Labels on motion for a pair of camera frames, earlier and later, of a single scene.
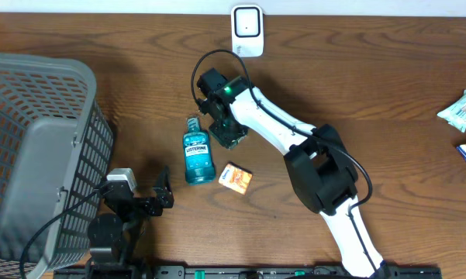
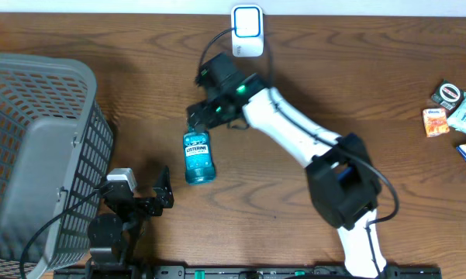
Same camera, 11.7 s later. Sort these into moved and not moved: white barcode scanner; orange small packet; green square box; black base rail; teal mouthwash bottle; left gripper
Moved: green square box; orange small packet
Not moved: white barcode scanner; left gripper; teal mouthwash bottle; black base rail
